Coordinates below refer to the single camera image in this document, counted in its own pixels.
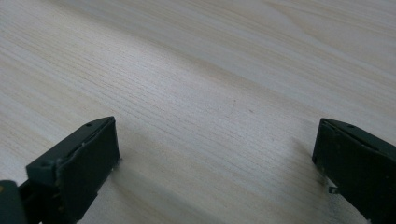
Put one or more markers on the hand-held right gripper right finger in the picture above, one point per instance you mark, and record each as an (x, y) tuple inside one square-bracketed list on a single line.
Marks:
[(358, 161)]

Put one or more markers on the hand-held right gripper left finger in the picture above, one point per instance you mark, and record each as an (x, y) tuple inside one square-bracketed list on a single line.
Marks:
[(81, 165)]

